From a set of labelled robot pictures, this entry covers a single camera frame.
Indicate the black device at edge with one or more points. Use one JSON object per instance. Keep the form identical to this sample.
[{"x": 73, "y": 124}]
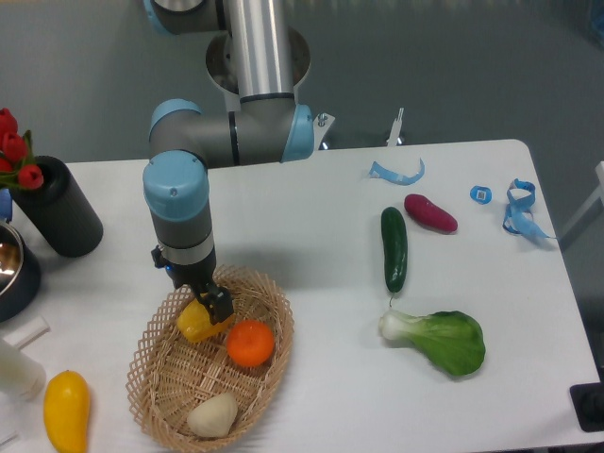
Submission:
[{"x": 588, "y": 404}]

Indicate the yellow bell pepper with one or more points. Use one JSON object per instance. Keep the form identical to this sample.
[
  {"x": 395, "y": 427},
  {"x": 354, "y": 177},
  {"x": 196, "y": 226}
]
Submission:
[{"x": 195, "y": 325}]

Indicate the green bok choy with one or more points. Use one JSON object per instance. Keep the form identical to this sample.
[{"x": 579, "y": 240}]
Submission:
[{"x": 450, "y": 340}]

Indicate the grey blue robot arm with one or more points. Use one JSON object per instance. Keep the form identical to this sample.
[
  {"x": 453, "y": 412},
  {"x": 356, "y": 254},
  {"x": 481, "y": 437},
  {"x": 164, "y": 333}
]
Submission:
[{"x": 268, "y": 126}]

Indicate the purple sweet potato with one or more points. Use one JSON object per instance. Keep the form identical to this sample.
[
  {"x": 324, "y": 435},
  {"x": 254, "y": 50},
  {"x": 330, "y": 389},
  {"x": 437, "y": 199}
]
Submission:
[{"x": 429, "y": 215}]

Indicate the dark metal pot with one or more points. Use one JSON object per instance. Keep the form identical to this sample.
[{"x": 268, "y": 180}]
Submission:
[{"x": 20, "y": 273}]

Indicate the yellow mango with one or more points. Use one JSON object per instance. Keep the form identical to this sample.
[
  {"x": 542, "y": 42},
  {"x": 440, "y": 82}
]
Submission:
[{"x": 66, "y": 411}]

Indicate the curved blue paper strip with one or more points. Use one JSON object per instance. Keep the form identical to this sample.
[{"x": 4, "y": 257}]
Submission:
[{"x": 379, "y": 172}]

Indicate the black cylindrical vase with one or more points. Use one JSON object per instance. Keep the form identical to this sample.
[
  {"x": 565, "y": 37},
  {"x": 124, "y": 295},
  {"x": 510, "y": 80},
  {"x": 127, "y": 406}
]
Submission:
[{"x": 61, "y": 211}]

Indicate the green cucumber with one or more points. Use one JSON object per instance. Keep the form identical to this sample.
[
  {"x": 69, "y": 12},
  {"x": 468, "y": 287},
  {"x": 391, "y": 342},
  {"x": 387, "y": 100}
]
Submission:
[{"x": 395, "y": 249}]

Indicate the white plastic bottle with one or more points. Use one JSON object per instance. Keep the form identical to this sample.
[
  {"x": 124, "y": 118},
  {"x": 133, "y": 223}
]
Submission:
[{"x": 21, "y": 376}]

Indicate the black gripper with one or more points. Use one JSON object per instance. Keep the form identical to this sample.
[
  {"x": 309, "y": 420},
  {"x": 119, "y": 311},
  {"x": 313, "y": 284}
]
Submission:
[{"x": 198, "y": 276}]

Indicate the red tulip bouquet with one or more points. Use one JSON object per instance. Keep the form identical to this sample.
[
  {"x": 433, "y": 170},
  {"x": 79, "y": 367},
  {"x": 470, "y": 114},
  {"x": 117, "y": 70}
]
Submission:
[{"x": 19, "y": 169}]

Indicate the small blue tag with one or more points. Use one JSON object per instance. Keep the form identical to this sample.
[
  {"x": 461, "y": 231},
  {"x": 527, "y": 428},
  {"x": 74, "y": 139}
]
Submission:
[{"x": 481, "y": 195}]

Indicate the orange fruit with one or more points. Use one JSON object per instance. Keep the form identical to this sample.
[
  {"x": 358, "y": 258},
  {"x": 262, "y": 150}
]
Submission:
[{"x": 250, "y": 343}]

